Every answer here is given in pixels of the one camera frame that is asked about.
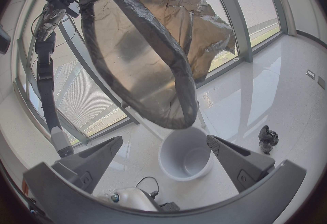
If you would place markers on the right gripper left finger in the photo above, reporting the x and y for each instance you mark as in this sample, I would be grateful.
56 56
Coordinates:
97 161

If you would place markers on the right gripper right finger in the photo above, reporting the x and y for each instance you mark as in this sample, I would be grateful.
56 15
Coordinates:
237 164

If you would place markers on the black plastic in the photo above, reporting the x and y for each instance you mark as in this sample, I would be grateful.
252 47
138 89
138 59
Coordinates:
267 140

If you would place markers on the black plastic bag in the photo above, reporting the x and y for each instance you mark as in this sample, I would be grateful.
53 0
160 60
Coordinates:
143 26

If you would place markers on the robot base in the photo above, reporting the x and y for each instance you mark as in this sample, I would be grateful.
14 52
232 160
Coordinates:
132 198

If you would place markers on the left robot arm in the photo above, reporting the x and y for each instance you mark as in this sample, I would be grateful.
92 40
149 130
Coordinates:
46 90

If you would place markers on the white trash bin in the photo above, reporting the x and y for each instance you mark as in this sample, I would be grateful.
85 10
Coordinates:
173 156

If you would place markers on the window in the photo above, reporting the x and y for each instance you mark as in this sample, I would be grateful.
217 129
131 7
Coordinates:
230 8

